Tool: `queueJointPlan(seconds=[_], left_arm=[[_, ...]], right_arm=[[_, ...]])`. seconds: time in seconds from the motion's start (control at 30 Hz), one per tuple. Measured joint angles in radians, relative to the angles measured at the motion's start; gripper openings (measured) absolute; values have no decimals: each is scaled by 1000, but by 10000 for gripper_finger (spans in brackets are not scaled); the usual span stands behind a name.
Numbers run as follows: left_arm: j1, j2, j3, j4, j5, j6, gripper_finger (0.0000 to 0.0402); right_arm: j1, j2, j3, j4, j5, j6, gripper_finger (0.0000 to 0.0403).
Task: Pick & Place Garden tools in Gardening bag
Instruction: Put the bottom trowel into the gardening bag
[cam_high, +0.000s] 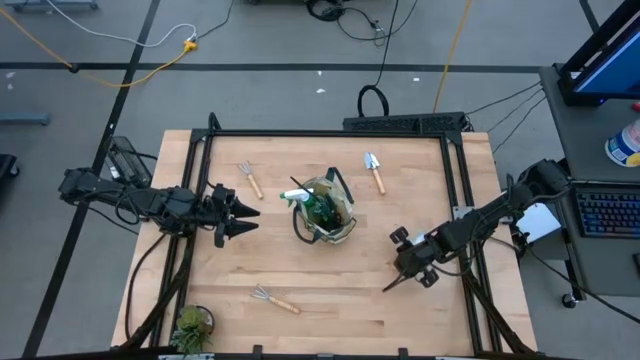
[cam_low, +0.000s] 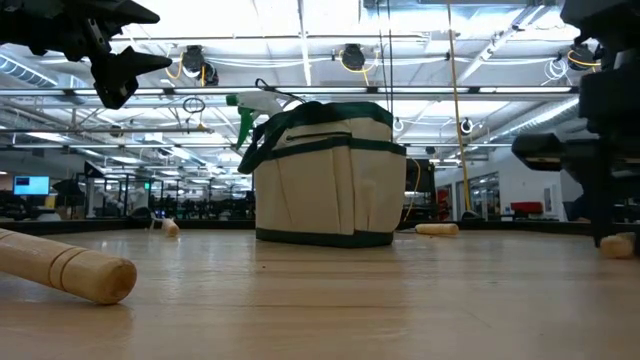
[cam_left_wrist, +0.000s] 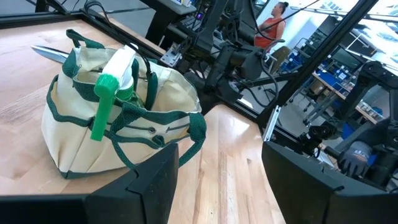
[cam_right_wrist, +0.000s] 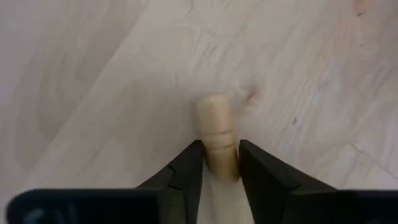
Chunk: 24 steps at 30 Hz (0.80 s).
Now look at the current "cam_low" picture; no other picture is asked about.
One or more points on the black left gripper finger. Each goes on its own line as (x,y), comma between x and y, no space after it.
(122,12)
(120,75)

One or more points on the green spray bottle white trigger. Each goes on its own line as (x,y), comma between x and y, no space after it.
(257,102)

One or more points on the beige green canvas gardening bag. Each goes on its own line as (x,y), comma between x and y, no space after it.
(330,190)

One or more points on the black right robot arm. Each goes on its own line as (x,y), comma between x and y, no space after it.
(610,20)

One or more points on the red box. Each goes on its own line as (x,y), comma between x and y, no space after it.
(527,208)

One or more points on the black background workstation frames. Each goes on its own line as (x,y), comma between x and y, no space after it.
(125,200)

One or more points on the blue lit computer monitor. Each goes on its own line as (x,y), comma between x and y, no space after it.
(31,185)

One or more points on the black cabinet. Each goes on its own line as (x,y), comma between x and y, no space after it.
(422,190)

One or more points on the long ceiling light rail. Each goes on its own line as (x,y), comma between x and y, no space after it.
(425,90)

